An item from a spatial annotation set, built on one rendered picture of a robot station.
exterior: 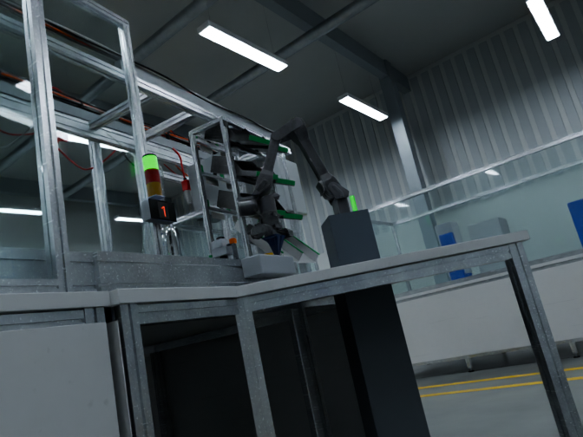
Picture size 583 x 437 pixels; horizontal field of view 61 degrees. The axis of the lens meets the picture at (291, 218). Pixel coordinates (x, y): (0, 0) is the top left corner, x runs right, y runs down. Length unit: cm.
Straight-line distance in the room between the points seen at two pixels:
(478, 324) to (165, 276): 456
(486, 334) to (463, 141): 576
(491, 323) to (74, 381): 485
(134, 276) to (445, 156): 971
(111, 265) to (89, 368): 25
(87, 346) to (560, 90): 985
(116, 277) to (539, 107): 963
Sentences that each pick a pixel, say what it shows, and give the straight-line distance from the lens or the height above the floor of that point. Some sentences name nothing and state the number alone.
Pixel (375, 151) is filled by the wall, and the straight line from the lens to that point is 1131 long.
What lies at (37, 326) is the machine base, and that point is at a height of 81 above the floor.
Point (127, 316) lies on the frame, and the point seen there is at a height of 80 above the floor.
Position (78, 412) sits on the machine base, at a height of 65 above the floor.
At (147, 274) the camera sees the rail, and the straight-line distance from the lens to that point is 122.
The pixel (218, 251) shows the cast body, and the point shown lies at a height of 104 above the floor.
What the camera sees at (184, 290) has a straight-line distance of 118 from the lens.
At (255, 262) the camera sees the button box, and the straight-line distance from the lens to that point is 150.
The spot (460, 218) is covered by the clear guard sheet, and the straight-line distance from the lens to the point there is 559.
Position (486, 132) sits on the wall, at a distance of 1047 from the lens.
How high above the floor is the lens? 69
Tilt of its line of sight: 13 degrees up
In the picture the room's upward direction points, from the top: 12 degrees counter-clockwise
